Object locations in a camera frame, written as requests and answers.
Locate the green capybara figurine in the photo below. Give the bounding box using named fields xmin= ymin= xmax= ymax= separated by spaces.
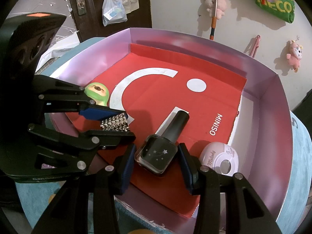
xmin=85 ymin=82 xmax=109 ymax=106

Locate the pink round Melody case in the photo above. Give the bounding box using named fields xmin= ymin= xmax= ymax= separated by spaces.
xmin=199 ymin=142 xmax=239 ymax=176

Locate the black nail polish bottle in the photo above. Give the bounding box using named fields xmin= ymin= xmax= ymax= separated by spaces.
xmin=135 ymin=110 xmax=189 ymax=175

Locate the teal patterned table mat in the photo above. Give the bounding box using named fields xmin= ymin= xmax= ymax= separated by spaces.
xmin=15 ymin=36 xmax=312 ymax=234

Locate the dark brown wooden door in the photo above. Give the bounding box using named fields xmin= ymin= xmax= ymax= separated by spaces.
xmin=68 ymin=0 xmax=152 ymax=41

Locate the pink cardboard box tray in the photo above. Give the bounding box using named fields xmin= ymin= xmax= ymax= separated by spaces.
xmin=52 ymin=28 xmax=293 ymax=219

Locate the white plastic bag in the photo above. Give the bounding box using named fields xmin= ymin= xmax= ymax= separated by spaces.
xmin=102 ymin=0 xmax=128 ymax=27

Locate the red Miniso paper liner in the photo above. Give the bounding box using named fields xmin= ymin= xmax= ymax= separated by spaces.
xmin=65 ymin=43 xmax=248 ymax=219

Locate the pink plush cow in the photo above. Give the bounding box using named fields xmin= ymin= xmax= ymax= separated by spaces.
xmin=286 ymin=40 xmax=303 ymax=73

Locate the pink plush pig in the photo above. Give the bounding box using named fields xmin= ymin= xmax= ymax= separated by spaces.
xmin=205 ymin=0 xmax=227 ymax=19

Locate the orange grey mop pole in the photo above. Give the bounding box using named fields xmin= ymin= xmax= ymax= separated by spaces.
xmin=209 ymin=0 xmax=218 ymax=40

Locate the green tote bag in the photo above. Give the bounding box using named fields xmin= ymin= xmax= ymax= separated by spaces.
xmin=255 ymin=0 xmax=295 ymax=23

